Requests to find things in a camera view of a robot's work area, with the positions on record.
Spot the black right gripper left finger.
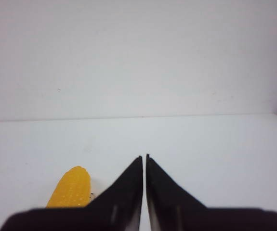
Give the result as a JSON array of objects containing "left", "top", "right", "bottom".
[{"left": 1, "top": 156, "right": 143, "bottom": 231}]

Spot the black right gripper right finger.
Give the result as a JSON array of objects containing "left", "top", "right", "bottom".
[{"left": 146, "top": 155, "right": 277, "bottom": 231}]

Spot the yellow corn cob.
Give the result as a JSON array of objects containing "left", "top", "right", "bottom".
[{"left": 46, "top": 166, "right": 91, "bottom": 208}]

